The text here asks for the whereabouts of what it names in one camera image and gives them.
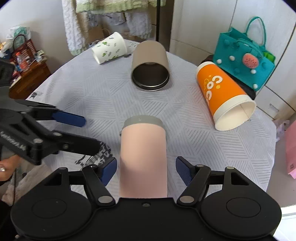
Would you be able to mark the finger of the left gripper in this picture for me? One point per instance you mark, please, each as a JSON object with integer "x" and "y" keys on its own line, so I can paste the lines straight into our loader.
{"x": 46, "y": 112}
{"x": 54, "y": 142}

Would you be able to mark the person left hand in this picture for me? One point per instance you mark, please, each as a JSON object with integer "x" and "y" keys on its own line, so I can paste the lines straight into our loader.
{"x": 8, "y": 167}

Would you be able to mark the pink tumbler grey lid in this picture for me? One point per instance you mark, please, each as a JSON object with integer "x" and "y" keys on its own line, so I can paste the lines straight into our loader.
{"x": 143, "y": 158}

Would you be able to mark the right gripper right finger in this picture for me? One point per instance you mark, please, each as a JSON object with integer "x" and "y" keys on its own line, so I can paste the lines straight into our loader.
{"x": 196, "y": 180}

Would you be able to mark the pink paper gift bag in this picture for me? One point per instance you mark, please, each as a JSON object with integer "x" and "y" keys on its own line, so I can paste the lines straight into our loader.
{"x": 290, "y": 149}

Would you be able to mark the black clothes rack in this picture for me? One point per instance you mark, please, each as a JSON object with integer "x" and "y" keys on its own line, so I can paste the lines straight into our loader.
{"x": 158, "y": 19}

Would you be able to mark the white green-print paper cup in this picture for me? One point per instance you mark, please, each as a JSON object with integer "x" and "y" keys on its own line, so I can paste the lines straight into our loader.
{"x": 110, "y": 48}

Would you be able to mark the white fluffy green-trim cardigan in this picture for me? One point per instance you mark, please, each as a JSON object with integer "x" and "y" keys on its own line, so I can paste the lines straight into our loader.
{"x": 87, "y": 22}

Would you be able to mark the wooden side cabinet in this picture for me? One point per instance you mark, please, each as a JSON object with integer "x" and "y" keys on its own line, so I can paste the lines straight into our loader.
{"x": 27, "y": 81}

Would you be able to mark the orange coco paper cup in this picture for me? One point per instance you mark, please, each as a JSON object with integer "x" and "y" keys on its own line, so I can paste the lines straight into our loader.
{"x": 229, "y": 104}

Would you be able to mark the teal felt handbag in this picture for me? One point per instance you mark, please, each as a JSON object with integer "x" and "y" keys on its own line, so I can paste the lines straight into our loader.
{"x": 243, "y": 58}

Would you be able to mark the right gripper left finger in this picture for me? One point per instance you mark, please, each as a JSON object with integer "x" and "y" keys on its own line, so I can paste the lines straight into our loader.
{"x": 96, "y": 179}

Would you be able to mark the beige steel-lined cup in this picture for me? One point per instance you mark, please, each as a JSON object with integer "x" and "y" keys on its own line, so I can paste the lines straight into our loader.
{"x": 150, "y": 67}

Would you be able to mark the grey three-door wardrobe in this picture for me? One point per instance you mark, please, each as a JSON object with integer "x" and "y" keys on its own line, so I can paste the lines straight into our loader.
{"x": 196, "y": 28}

